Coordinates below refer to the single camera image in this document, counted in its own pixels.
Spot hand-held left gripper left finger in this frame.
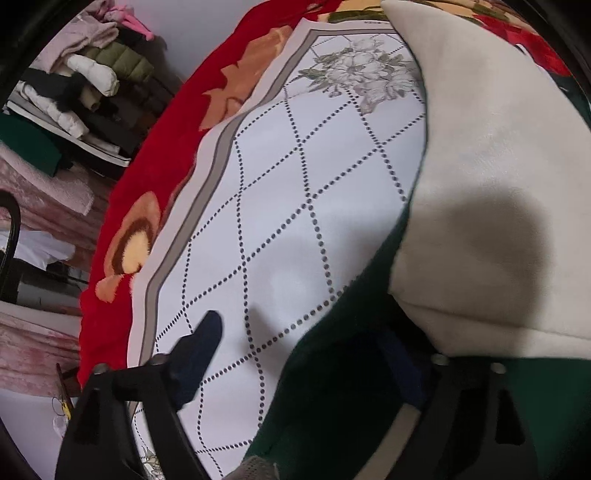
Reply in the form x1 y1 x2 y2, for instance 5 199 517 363
54 310 225 480

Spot bright pink garment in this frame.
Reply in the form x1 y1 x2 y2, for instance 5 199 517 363
102 4 156 41

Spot large white puffer jacket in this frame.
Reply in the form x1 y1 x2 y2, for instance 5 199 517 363
19 80 91 140

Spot green knit jacket white lining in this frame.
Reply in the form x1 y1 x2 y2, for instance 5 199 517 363
240 0 591 480

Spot pale pink clothes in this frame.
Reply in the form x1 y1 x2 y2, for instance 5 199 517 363
32 10 120 71

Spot white floral printed mat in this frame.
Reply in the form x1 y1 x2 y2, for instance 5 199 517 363
126 18 428 480

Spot small white puffer jacket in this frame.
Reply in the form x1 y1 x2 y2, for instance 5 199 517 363
64 54 122 97

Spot olive puffer jacket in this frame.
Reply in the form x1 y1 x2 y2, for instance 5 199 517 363
84 43 156 85

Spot green cloth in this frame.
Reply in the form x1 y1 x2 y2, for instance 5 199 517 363
0 112 64 177

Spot pink fleece blanket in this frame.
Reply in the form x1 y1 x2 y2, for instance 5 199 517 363
0 142 96 234

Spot black curved bar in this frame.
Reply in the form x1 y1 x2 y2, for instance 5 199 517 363
0 191 22 304

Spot white clothes rack shelf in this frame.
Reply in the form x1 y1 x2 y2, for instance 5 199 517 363
4 99 136 168

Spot red floral plush blanket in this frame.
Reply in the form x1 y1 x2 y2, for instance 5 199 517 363
78 0 573 386

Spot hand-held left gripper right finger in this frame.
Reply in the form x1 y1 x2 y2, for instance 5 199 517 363
369 332 552 480

